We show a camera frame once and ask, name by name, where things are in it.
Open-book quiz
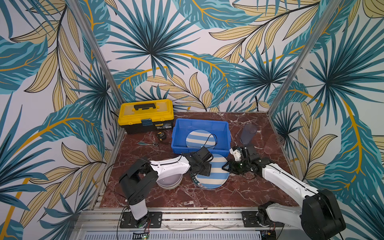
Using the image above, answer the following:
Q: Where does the grey translucent plastic cup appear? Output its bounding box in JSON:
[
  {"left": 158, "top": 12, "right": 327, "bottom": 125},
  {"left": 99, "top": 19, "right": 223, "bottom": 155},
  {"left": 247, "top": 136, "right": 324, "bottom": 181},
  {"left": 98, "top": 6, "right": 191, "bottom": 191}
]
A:
[{"left": 240, "top": 123, "right": 258, "bottom": 145}]

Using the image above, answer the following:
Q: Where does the blue white striped plate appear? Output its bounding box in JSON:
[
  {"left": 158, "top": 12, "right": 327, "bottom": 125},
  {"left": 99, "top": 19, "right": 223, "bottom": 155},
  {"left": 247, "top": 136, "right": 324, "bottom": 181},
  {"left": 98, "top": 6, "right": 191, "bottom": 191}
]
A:
[{"left": 186, "top": 130, "right": 217, "bottom": 149}]

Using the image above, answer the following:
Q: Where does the blue plastic bin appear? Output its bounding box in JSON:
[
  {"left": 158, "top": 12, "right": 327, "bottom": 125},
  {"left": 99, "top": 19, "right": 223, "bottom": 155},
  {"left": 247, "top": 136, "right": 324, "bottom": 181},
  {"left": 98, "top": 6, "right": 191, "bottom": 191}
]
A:
[{"left": 171, "top": 119, "right": 231, "bottom": 157}]

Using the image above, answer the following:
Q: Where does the pink translucent plastic cup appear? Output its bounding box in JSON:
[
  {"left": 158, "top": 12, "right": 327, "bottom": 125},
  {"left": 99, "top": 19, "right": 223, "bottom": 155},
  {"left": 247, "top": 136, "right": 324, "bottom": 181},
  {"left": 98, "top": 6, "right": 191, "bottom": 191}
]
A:
[{"left": 264, "top": 134, "right": 285, "bottom": 155}]

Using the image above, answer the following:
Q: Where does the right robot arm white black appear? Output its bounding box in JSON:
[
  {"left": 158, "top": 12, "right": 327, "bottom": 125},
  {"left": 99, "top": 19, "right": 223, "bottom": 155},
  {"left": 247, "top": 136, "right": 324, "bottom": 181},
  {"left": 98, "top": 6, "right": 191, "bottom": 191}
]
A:
[{"left": 222, "top": 145, "right": 346, "bottom": 240}]

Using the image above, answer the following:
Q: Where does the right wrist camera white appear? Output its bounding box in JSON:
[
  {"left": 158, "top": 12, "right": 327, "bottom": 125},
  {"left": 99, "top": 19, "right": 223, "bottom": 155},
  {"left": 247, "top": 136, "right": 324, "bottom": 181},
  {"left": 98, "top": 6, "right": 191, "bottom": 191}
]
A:
[{"left": 230, "top": 147, "right": 243, "bottom": 162}]

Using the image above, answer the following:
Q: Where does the yellow black toolbox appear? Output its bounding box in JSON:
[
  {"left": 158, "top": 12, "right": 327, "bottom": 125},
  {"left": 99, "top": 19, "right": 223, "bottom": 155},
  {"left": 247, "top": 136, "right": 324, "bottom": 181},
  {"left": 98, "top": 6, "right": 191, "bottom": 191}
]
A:
[{"left": 118, "top": 99, "right": 175, "bottom": 134}]

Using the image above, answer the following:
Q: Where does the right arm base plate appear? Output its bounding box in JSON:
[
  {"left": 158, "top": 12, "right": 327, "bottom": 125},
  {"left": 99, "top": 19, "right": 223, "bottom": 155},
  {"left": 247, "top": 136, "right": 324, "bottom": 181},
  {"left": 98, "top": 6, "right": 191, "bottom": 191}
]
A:
[{"left": 241, "top": 211, "right": 284, "bottom": 228}]

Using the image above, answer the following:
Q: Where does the yellow black tape measure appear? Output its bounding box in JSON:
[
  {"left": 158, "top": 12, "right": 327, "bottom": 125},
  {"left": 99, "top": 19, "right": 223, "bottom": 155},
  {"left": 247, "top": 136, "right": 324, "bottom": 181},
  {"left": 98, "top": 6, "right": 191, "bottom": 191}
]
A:
[{"left": 156, "top": 132, "right": 167, "bottom": 142}]

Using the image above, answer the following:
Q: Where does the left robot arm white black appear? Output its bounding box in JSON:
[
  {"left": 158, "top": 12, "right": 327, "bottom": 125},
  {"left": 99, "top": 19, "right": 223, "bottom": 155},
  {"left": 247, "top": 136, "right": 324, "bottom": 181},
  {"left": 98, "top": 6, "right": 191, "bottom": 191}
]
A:
[{"left": 119, "top": 147, "right": 214, "bottom": 222}]

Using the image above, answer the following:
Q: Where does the stack of lilac bowls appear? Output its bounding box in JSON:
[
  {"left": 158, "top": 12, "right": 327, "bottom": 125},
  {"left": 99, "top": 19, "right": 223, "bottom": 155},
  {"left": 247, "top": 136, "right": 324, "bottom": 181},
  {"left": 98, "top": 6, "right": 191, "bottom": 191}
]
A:
[{"left": 157, "top": 174, "right": 183, "bottom": 190}]

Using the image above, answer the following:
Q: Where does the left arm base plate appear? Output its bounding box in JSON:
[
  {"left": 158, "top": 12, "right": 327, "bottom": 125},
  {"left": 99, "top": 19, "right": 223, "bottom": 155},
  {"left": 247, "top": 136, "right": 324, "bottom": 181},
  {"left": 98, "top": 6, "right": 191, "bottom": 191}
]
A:
[{"left": 119, "top": 212, "right": 163, "bottom": 229}]

